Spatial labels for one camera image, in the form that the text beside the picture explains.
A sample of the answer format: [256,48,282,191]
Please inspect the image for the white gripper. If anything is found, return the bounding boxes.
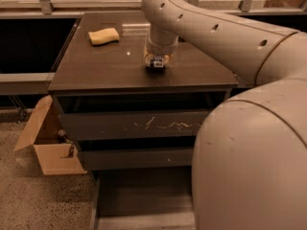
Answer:
[143,36,177,67]

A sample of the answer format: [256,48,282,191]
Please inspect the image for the blue rxbar blueberry bar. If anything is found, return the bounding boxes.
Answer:
[146,57,165,69]

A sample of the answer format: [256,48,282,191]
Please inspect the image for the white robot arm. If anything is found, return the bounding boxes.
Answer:
[141,0,307,230]

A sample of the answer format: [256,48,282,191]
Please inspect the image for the dark grey drawer cabinet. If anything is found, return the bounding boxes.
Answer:
[48,11,239,174]

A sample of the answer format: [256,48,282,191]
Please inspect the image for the grey top drawer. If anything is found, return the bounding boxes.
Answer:
[59,91,224,141]

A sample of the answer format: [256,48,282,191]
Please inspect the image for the grey middle drawer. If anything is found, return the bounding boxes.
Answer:
[78,136,196,171]

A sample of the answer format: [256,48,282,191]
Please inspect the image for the grey open bottom drawer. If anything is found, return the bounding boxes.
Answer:
[89,167,196,230]

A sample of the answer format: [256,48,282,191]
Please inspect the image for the yellow sponge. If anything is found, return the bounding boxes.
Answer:
[88,28,119,45]

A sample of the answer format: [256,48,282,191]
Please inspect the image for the dark object in box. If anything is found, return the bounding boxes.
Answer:
[57,129,74,158]

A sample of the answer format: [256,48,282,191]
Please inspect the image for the open cardboard box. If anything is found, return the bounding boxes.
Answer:
[14,95,86,175]

